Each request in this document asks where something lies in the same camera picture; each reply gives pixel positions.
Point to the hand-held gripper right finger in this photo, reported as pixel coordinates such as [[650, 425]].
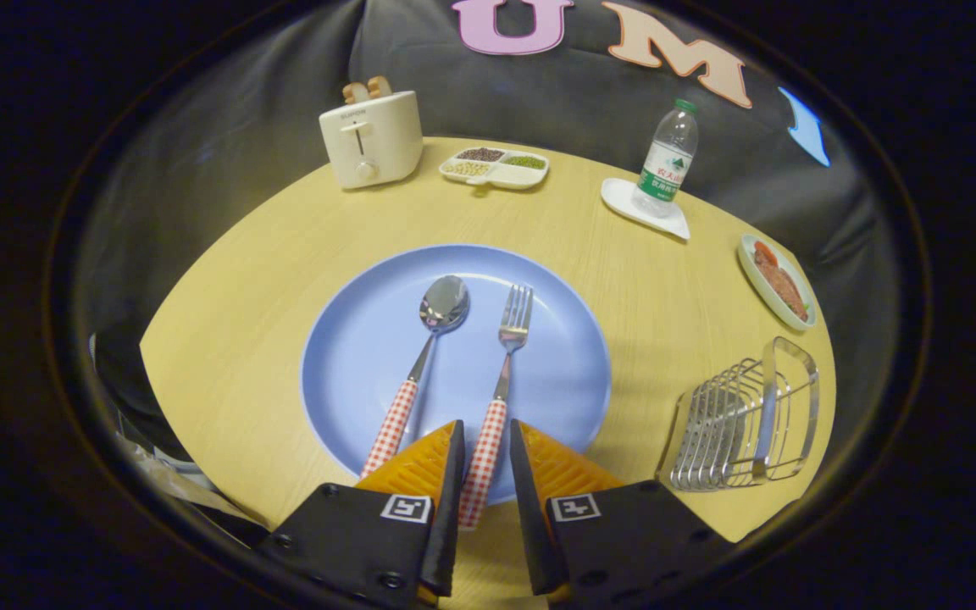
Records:
[[526, 508]]

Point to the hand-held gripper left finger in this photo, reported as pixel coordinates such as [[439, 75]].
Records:
[[452, 491]]

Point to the blue round plate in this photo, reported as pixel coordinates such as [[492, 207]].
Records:
[[369, 356]]

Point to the brown cardboard sheets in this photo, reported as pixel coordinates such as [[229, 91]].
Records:
[[166, 479]]

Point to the white divided dish of beans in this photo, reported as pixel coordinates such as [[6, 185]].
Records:
[[515, 174]]

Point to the white square coaster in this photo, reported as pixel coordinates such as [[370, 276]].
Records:
[[619, 196]]

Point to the pale green plate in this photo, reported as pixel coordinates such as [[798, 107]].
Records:
[[751, 271]]

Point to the sliced brown meat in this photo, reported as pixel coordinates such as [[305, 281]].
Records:
[[780, 284]]

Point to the cream toaster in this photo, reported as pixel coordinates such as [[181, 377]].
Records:
[[382, 140]]

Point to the clear water bottle green cap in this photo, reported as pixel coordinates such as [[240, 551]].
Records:
[[666, 161]]

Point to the toast slice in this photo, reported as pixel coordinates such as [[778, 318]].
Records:
[[356, 91], [379, 85]]

